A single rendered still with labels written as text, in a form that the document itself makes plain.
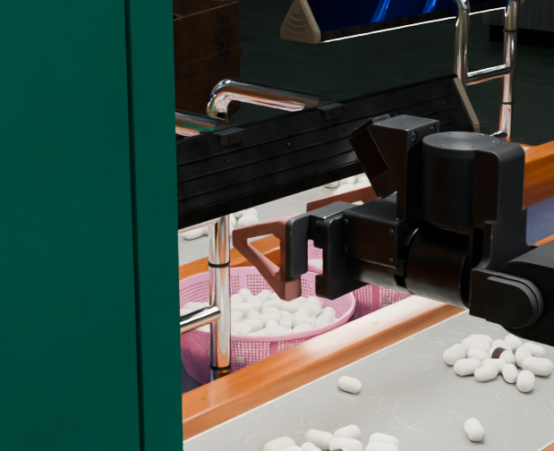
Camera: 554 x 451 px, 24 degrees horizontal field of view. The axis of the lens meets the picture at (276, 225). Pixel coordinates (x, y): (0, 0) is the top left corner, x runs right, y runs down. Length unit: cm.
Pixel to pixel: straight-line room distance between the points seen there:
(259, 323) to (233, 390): 27
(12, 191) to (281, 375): 95
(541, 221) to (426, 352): 82
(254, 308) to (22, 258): 121
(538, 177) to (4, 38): 202
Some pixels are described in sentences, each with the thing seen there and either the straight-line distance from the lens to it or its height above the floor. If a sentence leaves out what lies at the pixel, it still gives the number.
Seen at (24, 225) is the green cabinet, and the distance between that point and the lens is 64.
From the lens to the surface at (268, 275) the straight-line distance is 102.
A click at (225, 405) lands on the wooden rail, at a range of 149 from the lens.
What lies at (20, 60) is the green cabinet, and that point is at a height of 129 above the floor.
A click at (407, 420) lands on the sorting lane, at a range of 151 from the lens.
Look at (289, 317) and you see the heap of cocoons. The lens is 179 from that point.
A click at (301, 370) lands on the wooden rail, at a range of 157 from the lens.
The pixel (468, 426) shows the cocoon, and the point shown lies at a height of 76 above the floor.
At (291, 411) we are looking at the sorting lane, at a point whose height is 74.
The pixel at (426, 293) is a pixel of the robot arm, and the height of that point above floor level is 106.
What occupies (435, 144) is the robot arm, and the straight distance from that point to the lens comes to 95.
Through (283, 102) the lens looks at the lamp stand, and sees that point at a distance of 138.
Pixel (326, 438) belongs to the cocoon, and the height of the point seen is 76.
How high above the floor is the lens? 140
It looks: 18 degrees down
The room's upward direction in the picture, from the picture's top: straight up
